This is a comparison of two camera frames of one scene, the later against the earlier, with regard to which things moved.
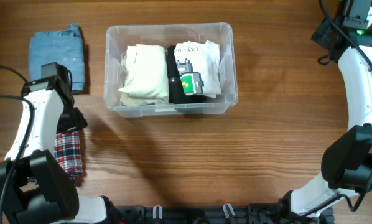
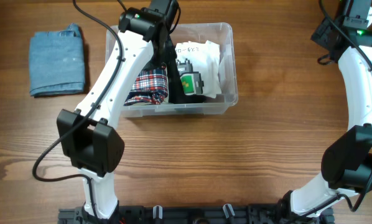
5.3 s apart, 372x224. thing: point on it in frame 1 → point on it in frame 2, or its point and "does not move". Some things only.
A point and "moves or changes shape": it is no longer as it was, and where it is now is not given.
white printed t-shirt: x=198 y=64 does not move
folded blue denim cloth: x=65 y=47 does not move
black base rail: x=213 y=214 does not move
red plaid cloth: x=68 y=153 moves or changes shape
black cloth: x=176 y=93 does not move
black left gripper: x=78 y=121 → x=171 y=53
